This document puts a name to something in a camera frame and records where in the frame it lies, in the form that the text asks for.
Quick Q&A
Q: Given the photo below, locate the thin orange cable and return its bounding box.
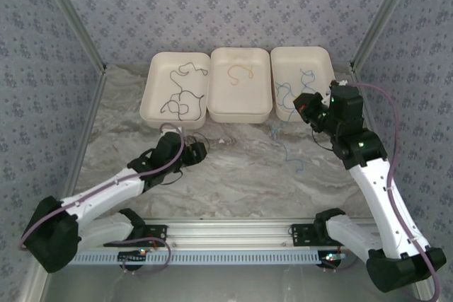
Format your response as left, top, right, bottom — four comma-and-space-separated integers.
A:
226, 64, 255, 88

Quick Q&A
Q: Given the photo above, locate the white rectangular tray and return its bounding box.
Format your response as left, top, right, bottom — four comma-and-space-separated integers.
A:
207, 46, 274, 124
139, 51, 212, 130
270, 45, 343, 122

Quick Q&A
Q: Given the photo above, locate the small circuit board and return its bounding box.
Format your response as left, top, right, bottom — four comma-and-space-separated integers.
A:
319, 250, 347, 269
117, 249, 149, 265

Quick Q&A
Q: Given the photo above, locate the grey metal panel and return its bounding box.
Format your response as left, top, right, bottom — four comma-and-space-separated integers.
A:
19, 249, 438, 302

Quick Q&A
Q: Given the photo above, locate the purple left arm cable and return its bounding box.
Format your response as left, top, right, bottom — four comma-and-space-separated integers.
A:
19, 122, 185, 277

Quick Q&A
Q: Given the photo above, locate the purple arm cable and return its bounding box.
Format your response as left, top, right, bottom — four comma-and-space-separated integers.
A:
19, 122, 185, 277
322, 81, 443, 302

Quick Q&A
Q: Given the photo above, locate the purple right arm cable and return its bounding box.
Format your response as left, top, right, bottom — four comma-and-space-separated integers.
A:
322, 81, 443, 302

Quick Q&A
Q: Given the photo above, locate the aluminium mounting rail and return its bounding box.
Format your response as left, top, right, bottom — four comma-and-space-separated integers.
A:
76, 217, 376, 250

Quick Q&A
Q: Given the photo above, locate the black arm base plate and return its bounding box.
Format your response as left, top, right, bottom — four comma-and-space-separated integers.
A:
290, 223, 321, 248
103, 223, 168, 248

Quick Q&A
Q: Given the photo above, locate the aluminium frame post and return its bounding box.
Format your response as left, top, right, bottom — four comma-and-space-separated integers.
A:
349, 0, 423, 71
37, 0, 108, 75

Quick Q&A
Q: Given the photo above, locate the slotted pale blue cable duct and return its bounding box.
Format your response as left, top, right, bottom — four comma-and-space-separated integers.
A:
72, 249, 350, 266

